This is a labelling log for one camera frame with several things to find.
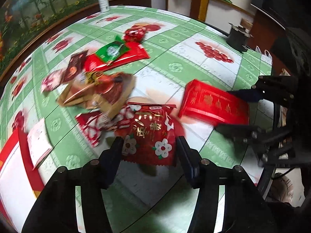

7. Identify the red flower print snack bag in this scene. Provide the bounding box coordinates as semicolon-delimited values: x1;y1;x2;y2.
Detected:
115;102;177;166

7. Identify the pink striped snack packet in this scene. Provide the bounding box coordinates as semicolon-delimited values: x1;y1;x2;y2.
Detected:
27;118;53;169

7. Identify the brown gold snack bag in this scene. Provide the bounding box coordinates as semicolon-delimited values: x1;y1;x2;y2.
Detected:
57;72;136;119

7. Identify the pink white snack packet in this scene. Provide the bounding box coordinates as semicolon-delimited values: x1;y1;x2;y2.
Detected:
41;69;65;93

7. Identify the long red snack packet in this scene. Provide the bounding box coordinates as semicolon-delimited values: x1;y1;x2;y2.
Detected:
83;41;151;73

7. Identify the dark red snack packet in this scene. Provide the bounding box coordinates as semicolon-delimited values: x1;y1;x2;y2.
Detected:
62;50;87;84

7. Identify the green snack packet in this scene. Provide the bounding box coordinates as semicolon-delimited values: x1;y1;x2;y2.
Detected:
95;35;130;65

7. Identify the small red crinkled snack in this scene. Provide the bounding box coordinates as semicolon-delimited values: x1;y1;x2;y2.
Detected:
123;27;147;43

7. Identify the red white lattice snack bag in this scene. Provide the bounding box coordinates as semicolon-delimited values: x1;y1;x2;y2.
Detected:
75;105;134;148

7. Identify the black paper holder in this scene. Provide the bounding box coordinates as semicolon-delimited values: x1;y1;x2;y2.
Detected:
226;23;252;53

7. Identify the red and white box lid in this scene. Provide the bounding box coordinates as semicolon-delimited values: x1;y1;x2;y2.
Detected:
1;128;44;232

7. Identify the green fruit print tablecloth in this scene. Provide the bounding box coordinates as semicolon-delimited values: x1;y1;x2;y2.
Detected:
1;6;272;232

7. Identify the flower mural glass panel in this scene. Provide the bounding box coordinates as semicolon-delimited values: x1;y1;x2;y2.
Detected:
1;0;98;71

